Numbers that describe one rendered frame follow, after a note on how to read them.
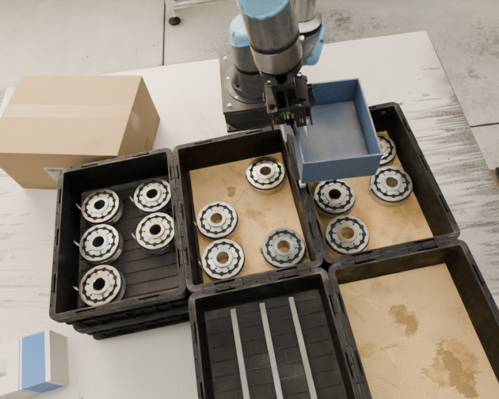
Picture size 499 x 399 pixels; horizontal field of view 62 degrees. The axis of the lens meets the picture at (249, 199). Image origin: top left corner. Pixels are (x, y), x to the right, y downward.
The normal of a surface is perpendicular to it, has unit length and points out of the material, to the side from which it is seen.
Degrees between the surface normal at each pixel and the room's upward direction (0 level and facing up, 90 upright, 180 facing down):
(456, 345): 0
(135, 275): 0
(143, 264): 0
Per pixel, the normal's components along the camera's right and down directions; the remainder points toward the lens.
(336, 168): 0.09, 0.86
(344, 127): -0.07, -0.50
